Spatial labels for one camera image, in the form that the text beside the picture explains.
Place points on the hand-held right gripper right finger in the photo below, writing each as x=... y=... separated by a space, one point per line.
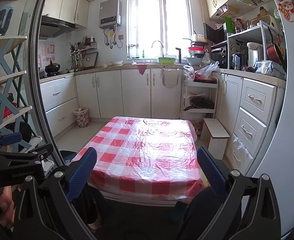
x=212 y=170

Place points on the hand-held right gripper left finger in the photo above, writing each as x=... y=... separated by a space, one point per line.
x=80 y=172

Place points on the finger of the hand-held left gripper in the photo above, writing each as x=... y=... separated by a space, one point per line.
x=24 y=152
x=10 y=138

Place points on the person's left hand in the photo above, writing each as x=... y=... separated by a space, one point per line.
x=6 y=205

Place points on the blue patterned bin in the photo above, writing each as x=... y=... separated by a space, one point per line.
x=68 y=157

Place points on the red green cloth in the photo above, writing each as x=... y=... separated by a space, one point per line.
x=4 y=110

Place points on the person's left leg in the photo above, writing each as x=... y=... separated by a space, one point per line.
x=92 y=202

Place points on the white wooden stool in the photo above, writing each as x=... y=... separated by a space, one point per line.
x=215 y=130

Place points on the floral wastebasket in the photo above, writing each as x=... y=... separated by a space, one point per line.
x=82 y=118

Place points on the white two-drawer base cabinet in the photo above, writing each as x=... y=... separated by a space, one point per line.
x=58 y=97

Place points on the table with checkered cloth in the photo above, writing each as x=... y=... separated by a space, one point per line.
x=142 y=155

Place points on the black pan with glass lid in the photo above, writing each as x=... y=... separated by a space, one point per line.
x=202 y=103

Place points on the white three-drawer base cabinet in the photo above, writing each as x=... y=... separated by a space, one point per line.
x=254 y=110

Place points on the black wok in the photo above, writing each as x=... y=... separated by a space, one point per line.
x=52 y=68

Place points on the white plastic shelf rack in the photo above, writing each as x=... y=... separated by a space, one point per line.
x=199 y=85

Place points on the dark red tray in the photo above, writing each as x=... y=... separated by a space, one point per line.
x=205 y=80

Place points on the pink patterned backsplash sticker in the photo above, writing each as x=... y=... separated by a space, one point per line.
x=46 y=50

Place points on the white sink base cabinet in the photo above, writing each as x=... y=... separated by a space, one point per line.
x=134 y=92

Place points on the white red printed plastic bag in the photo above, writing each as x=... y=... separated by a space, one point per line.
x=188 y=73

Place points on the blue and white shelf unit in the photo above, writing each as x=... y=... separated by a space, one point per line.
x=6 y=39

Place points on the white door-hung bag holder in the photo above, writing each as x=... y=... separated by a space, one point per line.
x=165 y=80

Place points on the kitchen utensil rack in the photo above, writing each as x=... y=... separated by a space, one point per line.
x=78 y=52

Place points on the pale blue basin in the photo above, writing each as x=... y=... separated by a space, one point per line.
x=194 y=60

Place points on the black toaster oven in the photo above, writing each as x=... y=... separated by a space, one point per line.
x=218 y=56

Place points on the white shallow bowl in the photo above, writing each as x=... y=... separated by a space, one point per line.
x=117 y=62

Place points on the grey blue package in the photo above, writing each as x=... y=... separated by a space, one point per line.
x=269 y=68

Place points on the green basin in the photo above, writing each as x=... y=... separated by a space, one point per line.
x=167 y=60

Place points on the black tap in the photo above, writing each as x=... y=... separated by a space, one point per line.
x=179 y=55

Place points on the red hanging cloth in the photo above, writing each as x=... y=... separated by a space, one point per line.
x=141 y=68

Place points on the red basin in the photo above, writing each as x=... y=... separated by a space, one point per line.
x=197 y=49

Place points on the range hood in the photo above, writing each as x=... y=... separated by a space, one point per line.
x=54 y=23

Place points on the white electric kettle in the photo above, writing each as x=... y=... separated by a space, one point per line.
x=256 y=55

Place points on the white pot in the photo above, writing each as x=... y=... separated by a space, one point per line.
x=199 y=38

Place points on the red frying pan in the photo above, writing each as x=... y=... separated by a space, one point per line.
x=274 y=52

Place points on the black microwave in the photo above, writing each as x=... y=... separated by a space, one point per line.
x=212 y=33

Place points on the chrome sink faucet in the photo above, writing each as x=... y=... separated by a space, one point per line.
x=157 y=41

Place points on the white metal counter shelf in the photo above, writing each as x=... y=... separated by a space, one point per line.
x=247 y=31

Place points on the green box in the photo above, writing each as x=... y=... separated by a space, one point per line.
x=229 y=25

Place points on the kitchen window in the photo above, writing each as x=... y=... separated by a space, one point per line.
x=147 y=25

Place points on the grey gas water heater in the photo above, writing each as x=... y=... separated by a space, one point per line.
x=109 y=12

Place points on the cartoon lion sticker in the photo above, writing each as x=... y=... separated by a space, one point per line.
x=287 y=5

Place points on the white wall cabinets beside hood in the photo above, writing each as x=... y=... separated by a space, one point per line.
x=67 y=5

